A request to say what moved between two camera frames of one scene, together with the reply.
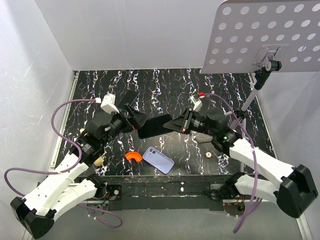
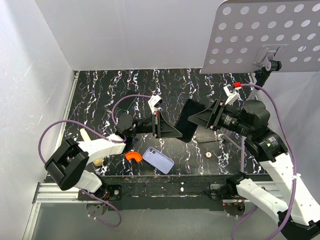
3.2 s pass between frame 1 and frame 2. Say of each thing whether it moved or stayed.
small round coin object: stayed
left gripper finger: moved
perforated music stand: stayed
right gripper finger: moved
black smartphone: stayed
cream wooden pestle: stayed
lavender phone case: stayed
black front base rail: stayed
